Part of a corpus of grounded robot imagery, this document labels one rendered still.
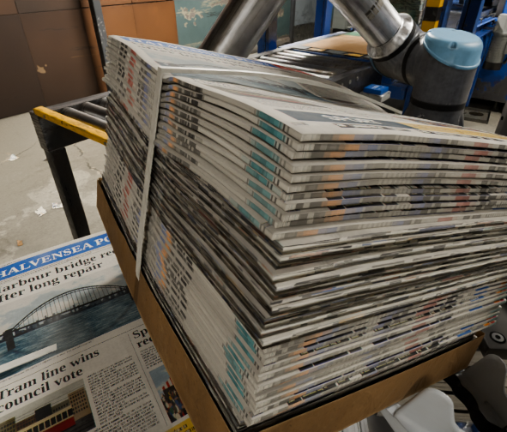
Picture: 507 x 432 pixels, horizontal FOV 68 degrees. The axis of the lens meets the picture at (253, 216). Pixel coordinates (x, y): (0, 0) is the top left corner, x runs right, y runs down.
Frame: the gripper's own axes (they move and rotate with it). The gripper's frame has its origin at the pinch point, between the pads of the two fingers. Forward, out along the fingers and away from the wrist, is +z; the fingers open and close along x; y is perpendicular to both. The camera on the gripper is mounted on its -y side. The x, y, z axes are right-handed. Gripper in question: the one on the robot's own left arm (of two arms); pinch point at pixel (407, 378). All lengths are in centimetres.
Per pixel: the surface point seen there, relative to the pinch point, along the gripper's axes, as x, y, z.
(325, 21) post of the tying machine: -148, 46, 197
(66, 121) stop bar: 16, -5, 98
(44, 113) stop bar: 20, -6, 108
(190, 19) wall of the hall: -179, 28, 480
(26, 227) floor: 20, -90, 191
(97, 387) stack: 25.5, -7.0, 14.9
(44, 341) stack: 29.2, -8.1, 23.4
